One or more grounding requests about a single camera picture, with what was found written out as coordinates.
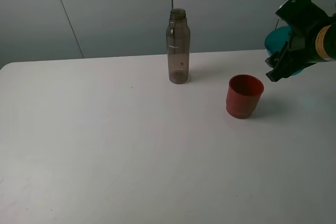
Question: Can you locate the smoky transparent plastic bottle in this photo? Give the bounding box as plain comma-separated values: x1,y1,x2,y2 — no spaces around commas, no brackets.
166,8,191,84

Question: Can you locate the red plastic cup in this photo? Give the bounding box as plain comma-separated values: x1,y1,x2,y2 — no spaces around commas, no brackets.
226,74,264,119

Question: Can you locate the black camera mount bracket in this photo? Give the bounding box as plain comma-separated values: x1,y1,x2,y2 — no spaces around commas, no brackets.
276,0,329,31

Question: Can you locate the teal transparent plastic cup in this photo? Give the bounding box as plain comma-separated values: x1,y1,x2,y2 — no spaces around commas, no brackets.
265,26,299,61

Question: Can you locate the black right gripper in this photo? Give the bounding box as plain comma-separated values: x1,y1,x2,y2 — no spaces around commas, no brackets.
265,15,335,82

